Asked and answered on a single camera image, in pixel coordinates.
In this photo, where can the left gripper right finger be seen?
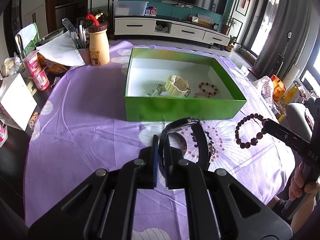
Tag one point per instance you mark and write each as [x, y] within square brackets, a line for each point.
[180, 173]

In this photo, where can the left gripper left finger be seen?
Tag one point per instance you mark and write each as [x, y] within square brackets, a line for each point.
[141, 172]

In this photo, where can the black wrist watch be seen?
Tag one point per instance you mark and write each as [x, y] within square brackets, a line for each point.
[192, 131]

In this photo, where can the silver metal bangle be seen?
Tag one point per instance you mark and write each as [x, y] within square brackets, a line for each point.
[176, 140]

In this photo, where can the green crystal jewelry piece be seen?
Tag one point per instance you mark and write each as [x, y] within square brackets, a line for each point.
[157, 91]

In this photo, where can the right hand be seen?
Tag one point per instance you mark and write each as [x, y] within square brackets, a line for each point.
[296, 186]

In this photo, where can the cream wrist watch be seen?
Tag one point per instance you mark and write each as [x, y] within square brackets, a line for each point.
[177, 86]

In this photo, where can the green cardboard box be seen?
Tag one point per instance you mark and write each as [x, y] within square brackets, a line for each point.
[214, 93]

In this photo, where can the yellow bear bottle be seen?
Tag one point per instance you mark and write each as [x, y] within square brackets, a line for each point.
[98, 42]

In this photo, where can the pink pen holder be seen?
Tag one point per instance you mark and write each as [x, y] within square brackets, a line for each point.
[84, 52]

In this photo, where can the lower pink yogurt cup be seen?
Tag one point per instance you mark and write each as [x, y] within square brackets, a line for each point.
[41, 81]

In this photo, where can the pink yogurt cup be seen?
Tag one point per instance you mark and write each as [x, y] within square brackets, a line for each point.
[41, 81]
[32, 64]

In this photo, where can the white paper box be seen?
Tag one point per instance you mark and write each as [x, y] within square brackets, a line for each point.
[17, 103]

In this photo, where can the white TV cabinet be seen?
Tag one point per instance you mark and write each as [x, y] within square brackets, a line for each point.
[148, 26]

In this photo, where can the white paper sheet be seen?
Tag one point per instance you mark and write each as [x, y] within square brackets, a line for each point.
[62, 50]

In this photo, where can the potted green plant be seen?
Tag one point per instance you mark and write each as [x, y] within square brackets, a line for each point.
[227, 22]

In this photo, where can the upper pink yogurt cup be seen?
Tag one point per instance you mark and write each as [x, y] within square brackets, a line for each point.
[32, 64]

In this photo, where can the clear plastic storage bin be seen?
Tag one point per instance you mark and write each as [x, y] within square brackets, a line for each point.
[129, 8]

